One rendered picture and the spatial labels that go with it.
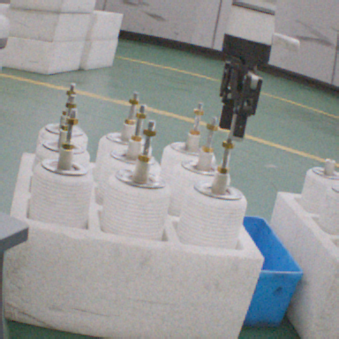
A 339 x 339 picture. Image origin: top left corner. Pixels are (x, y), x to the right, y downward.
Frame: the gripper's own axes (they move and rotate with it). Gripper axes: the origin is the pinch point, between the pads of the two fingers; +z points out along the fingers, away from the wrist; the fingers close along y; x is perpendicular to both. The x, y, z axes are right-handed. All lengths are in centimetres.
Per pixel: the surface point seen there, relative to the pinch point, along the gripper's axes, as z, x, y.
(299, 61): 15, 191, -465
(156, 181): 10.0, -9.4, 0.0
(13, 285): 28.1, -30.0, 7.3
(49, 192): 12.8, -25.3, 3.9
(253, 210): 35, 33, -72
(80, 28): 10, -14, -280
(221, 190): 9.6, 0.1, 1.2
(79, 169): 10.0, -21.0, -0.4
